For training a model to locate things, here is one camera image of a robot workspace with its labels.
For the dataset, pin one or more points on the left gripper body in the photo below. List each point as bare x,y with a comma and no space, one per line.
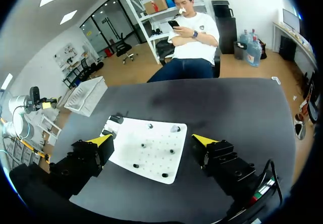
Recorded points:
34,98

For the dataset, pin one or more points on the white plate with black stands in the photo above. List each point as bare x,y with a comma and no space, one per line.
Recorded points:
151,156

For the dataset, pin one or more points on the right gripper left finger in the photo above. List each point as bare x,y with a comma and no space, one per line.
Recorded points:
88,156

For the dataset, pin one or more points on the person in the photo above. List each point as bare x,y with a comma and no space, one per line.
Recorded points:
191,42

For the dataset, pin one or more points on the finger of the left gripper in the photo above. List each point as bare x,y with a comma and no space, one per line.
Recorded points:
46,105
51,100

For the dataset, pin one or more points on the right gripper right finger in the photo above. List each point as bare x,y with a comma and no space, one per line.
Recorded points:
222,158

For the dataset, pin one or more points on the grey slotted basket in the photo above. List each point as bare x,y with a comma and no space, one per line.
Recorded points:
85,98

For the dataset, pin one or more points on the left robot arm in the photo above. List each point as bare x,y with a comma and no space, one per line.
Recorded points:
19,123

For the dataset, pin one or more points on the white earbud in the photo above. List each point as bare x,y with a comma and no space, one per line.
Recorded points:
173,128
150,126

